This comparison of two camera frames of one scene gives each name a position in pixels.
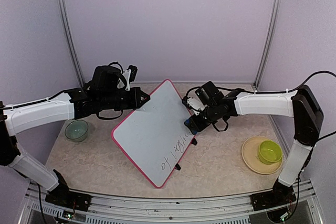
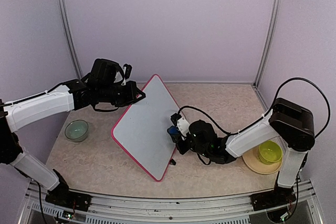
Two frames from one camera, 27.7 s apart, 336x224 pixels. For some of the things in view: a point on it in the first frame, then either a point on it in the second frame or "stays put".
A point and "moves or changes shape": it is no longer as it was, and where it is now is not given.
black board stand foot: (177, 167) -> (173, 161)
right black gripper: (199, 126) -> (176, 138)
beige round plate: (251, 158) stays put
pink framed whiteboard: (155, 136) moves or changes shape
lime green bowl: (270, 152) stays put
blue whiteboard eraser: (190, 124) moves or changes shape
